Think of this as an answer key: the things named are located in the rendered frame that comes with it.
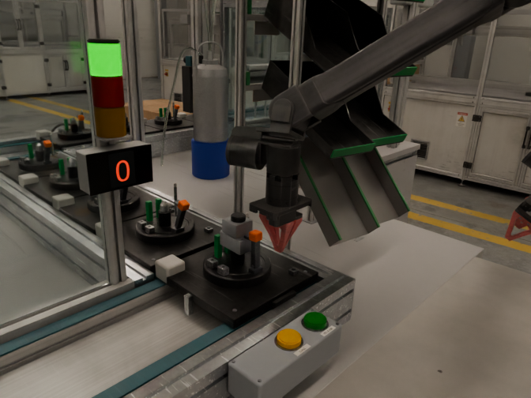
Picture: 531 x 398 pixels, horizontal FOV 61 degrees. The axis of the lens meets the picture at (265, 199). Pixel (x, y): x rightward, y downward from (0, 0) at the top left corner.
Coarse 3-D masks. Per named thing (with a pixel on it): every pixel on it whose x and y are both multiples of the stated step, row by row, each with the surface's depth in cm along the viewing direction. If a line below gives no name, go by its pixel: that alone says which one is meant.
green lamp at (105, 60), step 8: (88, 48) 71; (96, 48) 70; (104, 48) 70; (112, 48) 71; (120, 48) 73; (88, 56) 72; (96, 56) 71; (104, 56) 71; (112, 56) 71; (120, 56) 73; (96, 64) 71; (104, 64) 71; (112, 64) 72; (120, 64) 73; (96, 72) 72; (104, 72) 72; (112, 72) 72; (120, 72) 73
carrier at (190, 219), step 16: (176, 192) 112; (160, 208) 107; (176, 208) 114; (128, 224) 113; (144, 224) 106; (160, 224) 108; (192, 224) 109; (208, 224) 114; (128, 240) 105; (144, 240) 104; (160, 240) 103; (176, 240) 104; (192, 240) 106; (208, 240) 106; (128, 256) 100; (144, 256) 98; (160, 256) 98; (176, 256) 98
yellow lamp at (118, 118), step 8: (96, 112) 74; (104, 112) 74; (112, 112) 74; (120, 112) 75; (96, 120) 75; (104, 120) 74; (112, 120) 74; (120, 120) 75; (96, 128) 76; (104, 128) 75; (112, 128) 75; (120, 128) 76; (104, 136) 75; (112, 136) 75; (120, 136) 76
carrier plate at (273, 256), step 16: (192, 256) 99; (272, 256) 100; (192, 272) 92; (272, 272) 93; (304, 272) 94; (176, 288) 89; (192, 288) 86; (208, 288) 87; (224, 288) 87; (256, 288) 87; (272, 288) 87; (288, 288) 88; (208, 304) 82; (224, 304) 82; (240, 304) 82; (256, 304) 82; (224, 320) 80; (240, 320) 79
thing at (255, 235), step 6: (252, 234) 86; (258, 234) 86; (252, 240) 86; (258, 240) 86; (252, 246) 87; (258, 246) 87; (252, 252) 88; (258, 252) 88; (252, 258) 88; (258, 258) 88; (252, 264) 88; (258, 264) 89
